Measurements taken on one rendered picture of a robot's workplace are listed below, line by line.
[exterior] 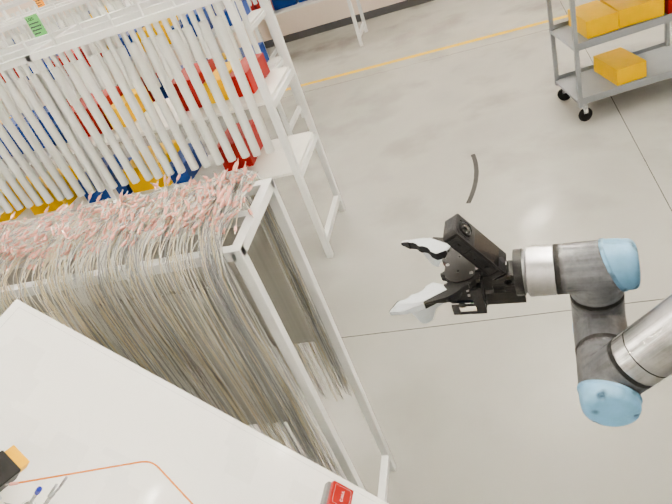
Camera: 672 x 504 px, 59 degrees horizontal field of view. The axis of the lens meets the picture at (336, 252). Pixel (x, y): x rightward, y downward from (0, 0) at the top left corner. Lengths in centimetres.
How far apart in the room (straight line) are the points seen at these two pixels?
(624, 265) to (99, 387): 91
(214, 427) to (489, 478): 153
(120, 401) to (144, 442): 9
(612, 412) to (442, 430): 189
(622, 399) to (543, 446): 178
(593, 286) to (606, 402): 16
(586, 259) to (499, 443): 182
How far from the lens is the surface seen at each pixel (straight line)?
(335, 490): 130
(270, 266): 193
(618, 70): 470
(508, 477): 256
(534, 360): 291
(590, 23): 452
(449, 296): 89
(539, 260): 90
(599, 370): 87
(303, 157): 376
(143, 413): 121
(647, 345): 83
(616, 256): 90
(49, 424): 117
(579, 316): 96
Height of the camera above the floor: 216
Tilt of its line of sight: 33 degrees down
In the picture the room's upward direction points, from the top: 21 degrees counter-clockwise
